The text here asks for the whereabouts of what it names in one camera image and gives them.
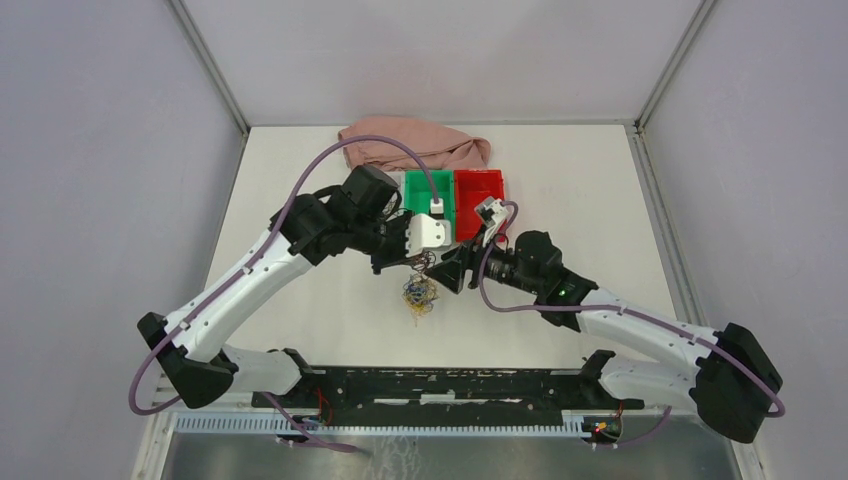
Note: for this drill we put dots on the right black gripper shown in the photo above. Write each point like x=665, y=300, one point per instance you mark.
x=450, y=272

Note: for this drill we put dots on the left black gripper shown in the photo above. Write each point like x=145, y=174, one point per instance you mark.
x=399, y=258

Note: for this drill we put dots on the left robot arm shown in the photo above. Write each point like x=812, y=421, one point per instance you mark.
x=190, y=344

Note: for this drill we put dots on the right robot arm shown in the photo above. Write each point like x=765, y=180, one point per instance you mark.
x=724, y=376

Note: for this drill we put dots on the clear plastic bin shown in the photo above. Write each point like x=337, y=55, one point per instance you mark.
x=396, y=204

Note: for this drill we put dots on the green plastic bin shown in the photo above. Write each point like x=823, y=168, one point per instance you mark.
x=417, y=194

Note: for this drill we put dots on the red plastic bin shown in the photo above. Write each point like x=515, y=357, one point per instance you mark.
x=471, y=188

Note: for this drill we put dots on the pink cloth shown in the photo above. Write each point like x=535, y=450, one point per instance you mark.
x=440, y=147

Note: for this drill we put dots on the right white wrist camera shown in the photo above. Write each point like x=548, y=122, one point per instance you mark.
x=493, y=215

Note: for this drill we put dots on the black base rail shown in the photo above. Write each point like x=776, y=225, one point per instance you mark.
x=347, y=396

